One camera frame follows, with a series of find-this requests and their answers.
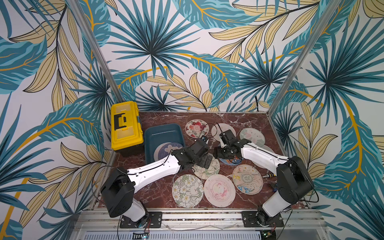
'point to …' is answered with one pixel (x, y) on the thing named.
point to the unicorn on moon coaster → (220, 128)
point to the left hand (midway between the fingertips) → (201, 157)
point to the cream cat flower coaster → (267, 149)
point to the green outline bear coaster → (210, 172)
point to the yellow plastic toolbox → (126, 134)
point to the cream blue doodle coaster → (247, 179)
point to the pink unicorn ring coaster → (219, 190)
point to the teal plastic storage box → (154, 136)
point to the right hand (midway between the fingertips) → (218, 154)
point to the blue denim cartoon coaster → (232, 161)
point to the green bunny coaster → (255, 135)
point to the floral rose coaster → (196, 128)
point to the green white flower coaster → (187, 191)
